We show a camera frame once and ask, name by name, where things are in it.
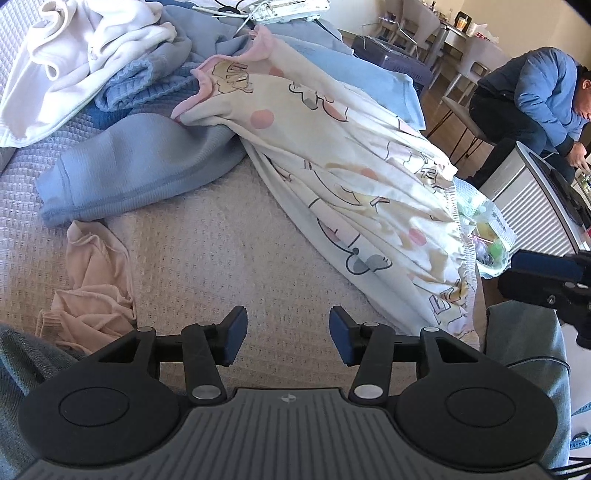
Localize grey-blue waffle knit garment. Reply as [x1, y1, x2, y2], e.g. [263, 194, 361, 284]
[39, 4, 259, 227]

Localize white dining table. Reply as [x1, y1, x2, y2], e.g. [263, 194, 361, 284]
[434, 18, 504, 49]

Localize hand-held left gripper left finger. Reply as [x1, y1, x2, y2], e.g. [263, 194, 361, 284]
[95, 305, 250, 407]

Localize beige chair with black legs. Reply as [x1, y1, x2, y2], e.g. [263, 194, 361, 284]
[427, 95, 499, 162]

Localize dark purple space heater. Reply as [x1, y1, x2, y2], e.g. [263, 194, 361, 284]
[353, 18, 435, 90]

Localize beige dining chair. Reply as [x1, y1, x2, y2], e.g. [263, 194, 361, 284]
[443, 34, 509, 93]
[397, 0, 444, 51]

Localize pink garment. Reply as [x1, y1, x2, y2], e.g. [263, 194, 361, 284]
[37, 220, 138, 356]

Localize white fleece garment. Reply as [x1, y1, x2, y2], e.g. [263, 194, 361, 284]
[0, 0, 178, 148]

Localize teal printed strap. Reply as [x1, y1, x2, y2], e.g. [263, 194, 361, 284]
[568, 401, 591, 455]

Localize person's grey trousers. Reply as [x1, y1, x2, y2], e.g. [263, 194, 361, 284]
[0, 305, 573, 480]

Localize white ribbed appliance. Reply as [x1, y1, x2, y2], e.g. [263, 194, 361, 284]
[489, 141, 591, 259]

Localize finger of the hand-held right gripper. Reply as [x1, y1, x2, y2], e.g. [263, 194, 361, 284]
[498, 276, 561, 303]
[508, 249, 580, 280]

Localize blue ribbed knit garment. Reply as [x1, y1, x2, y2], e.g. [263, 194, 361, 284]
[95, 60, 204, 114]

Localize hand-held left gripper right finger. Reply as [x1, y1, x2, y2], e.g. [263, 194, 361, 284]
[329, 305, 483, 407]

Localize cartoon print cream pajama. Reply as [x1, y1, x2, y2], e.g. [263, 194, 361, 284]
[171, 25, 481, 349]

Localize white power strip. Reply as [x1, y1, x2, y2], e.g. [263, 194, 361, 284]
[249, 0, 331, 24]

